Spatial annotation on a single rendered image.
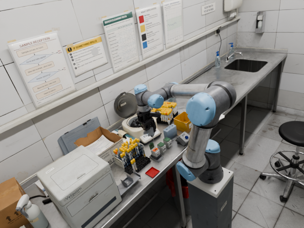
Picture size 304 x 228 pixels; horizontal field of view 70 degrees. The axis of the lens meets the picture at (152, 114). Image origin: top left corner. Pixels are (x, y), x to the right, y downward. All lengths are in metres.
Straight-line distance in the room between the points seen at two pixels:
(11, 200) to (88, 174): 0.48
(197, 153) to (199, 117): 0.24
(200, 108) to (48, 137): 1.15
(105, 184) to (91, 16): 1.12
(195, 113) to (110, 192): 0.67
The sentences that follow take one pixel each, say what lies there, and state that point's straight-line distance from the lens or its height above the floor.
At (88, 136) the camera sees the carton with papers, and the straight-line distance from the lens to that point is 1.75.
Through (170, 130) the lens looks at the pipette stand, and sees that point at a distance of 1.64.
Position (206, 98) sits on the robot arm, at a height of 1.52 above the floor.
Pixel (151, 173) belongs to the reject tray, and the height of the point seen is 0.88.
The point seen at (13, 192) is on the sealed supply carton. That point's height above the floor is 1.06.
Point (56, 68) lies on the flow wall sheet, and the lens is 1.57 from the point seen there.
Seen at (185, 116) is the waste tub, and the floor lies 0.93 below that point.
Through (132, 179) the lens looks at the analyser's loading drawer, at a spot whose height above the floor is 0.94.
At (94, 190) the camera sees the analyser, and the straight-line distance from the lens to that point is 1.18.
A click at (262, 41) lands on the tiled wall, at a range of 3.45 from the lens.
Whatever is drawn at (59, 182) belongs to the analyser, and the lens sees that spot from 1.18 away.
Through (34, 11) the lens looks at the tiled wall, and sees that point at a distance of 1.55.
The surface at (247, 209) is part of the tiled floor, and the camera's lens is 2.37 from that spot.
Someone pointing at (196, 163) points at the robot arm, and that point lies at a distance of 1.10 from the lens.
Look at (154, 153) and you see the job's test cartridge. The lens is 1.49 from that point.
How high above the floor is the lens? 1.91
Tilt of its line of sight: 30 degrees down
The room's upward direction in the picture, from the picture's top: 11 degrees counter-clockwise
